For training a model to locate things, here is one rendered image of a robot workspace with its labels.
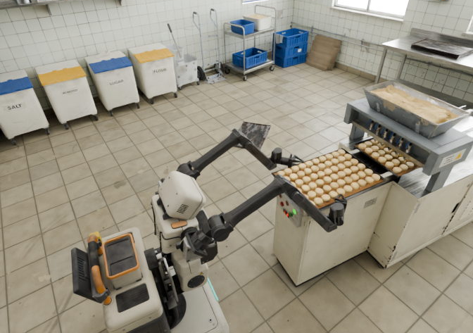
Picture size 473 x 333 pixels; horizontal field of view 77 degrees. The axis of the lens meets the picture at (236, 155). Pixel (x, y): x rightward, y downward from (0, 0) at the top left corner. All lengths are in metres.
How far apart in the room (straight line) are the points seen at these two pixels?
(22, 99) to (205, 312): 3.56
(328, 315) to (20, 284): 2.37
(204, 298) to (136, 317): 0.67
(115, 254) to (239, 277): 1.17
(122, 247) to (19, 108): 3.30
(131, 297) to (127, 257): 0.18
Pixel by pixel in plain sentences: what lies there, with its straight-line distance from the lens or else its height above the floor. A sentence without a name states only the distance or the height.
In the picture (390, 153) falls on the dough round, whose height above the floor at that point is 0.90.
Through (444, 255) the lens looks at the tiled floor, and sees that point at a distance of 3.13.
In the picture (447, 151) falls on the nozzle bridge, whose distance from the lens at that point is 2.05.
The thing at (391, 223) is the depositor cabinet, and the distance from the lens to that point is 2.43.
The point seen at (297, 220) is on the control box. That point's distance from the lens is 1.91.
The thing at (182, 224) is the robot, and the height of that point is 1.10.
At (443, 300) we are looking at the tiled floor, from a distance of 2.85.
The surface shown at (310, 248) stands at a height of 0.49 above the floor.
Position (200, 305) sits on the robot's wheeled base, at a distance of 2.16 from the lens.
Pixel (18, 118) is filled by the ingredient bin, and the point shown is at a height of 0.35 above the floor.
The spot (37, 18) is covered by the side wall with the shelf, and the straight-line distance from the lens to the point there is 5.11.
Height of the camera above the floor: 2.19
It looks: 37 degrees down
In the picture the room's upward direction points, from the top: 2 degrees counter-clockwise
